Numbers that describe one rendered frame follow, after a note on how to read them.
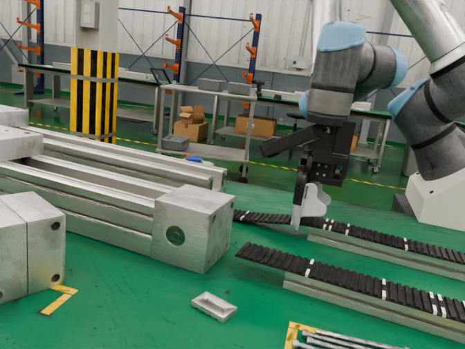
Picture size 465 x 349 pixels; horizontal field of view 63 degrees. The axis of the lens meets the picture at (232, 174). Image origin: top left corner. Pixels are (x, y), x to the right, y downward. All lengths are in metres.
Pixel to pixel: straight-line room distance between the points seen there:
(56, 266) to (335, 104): 0.48
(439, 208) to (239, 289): 0.59
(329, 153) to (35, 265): 0.48
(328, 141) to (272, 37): 7.65
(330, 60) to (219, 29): 7.98
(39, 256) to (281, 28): 7.97
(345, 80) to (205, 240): 0.34
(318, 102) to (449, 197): 0.45
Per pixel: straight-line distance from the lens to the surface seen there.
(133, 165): 0.81
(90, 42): 4.09
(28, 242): 0.50
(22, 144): 0.81
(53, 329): 0.48
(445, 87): 1.01
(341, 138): 0.69
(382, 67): 0.73
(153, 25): 9.16
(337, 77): 0.67
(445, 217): 1.01
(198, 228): 0.55
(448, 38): 1.00
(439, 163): 1.07
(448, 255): 0.75
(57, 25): 10.48
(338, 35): 0.67
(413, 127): 1.06
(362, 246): 0.74
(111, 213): 0.62
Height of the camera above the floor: 1.07
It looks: 15 degrees down
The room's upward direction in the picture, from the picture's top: 7 degrees clockwise
